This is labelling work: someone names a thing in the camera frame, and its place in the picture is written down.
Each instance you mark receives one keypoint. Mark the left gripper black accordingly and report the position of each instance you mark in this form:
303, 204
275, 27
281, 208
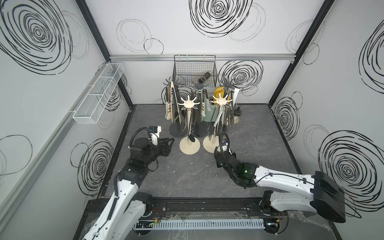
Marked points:
162, 146

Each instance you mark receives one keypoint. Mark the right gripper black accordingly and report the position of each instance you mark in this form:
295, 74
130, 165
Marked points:
217, 154

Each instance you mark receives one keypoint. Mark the cream utensil rack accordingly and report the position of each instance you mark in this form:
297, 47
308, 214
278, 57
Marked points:
186, 146
211, 143

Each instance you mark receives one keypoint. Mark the grey utensil rack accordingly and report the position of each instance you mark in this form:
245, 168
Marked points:
227, 87
199, 129
175, 128

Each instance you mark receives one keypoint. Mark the black tweezer tongs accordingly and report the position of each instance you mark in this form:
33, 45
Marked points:
191, 138

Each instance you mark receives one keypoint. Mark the slim steel tongs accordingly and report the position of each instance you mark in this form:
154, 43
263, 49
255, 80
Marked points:
211, 123

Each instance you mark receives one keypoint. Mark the steel v-shaped tongs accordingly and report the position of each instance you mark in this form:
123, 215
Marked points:
182, 115

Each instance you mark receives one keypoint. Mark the white handled slim tongs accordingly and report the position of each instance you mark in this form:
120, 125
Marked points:
219, 117

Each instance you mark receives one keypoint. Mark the beige plastic tongs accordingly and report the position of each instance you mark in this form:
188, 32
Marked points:
175, 107

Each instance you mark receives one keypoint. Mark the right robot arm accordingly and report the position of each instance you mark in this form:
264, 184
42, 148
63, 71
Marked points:
317, 193

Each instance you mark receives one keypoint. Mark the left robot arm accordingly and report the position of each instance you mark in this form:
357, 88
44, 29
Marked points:
127, 205

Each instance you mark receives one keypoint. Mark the mint green toaster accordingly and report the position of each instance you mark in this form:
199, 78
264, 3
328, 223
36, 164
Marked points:
208, 112

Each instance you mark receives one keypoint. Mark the glass sugar jar black lid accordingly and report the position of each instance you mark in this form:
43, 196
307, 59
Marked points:
237, 114

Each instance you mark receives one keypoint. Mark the dark bottle in basket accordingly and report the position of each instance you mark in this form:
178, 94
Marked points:
203, 78

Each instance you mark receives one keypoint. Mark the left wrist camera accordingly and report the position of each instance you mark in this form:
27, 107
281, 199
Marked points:
155, 133

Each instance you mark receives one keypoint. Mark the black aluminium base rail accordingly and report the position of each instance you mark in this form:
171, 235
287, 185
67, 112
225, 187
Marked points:
254, 207

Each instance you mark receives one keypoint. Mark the black wire wall basket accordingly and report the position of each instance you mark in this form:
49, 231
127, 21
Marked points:
188, 69

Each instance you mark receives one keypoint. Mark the white wire wall basket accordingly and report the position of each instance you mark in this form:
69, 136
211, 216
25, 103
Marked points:
95, 102

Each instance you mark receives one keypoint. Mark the grey slotted cable duct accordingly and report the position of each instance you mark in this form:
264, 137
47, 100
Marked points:
218, 224

